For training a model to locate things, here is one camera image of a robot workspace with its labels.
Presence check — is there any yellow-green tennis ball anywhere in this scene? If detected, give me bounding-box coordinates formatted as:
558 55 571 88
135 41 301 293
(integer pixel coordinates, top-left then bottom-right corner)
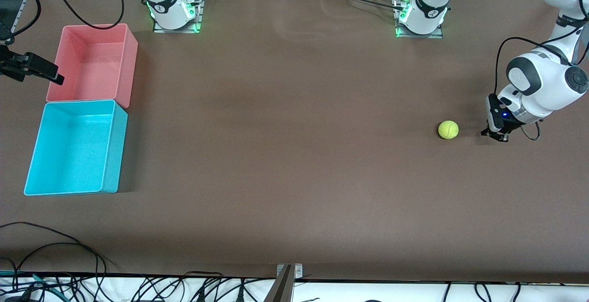
438 121 459 139

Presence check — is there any pink plastic bin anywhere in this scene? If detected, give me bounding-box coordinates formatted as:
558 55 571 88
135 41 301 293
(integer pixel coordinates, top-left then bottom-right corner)
46 23 139 109

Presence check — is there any blue plastic bin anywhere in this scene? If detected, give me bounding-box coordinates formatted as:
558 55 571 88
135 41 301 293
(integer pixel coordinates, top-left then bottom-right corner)
23 99 129 197

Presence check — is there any perforated metal strip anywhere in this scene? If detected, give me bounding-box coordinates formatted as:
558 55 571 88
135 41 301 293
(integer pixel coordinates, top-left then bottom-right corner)
7 0 29 35

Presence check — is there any grey metal strut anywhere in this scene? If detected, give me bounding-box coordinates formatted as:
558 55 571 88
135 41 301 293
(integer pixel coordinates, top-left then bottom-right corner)
263 265 295 302

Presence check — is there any thin black camera cable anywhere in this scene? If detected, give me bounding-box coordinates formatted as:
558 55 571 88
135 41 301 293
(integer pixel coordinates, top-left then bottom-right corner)
519 119 542 142

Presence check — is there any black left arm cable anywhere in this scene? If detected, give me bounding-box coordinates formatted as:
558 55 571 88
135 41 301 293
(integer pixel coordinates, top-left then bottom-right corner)
494 0 589 96

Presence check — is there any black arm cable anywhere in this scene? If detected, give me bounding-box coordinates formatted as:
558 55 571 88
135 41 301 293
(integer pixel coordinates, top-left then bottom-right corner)
45 0 126 30
494 0 589 96

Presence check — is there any thin black hanging cable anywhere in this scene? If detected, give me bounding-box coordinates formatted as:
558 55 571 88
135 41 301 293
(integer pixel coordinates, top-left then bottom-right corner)
9 0 42 40

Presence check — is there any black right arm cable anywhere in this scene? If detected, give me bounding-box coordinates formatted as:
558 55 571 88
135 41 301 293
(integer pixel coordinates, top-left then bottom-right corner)
45 0 126 30

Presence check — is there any long black looping cable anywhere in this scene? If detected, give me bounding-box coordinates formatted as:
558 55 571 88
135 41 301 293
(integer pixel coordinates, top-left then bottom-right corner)
13 241 107 277
0 221 118 277

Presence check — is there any teal cable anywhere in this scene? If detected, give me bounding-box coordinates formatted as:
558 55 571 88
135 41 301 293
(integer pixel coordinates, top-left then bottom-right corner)
0 271 63 296

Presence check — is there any small metal table bracket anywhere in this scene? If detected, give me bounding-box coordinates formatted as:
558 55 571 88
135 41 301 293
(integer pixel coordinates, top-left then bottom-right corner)
277 263 304 279

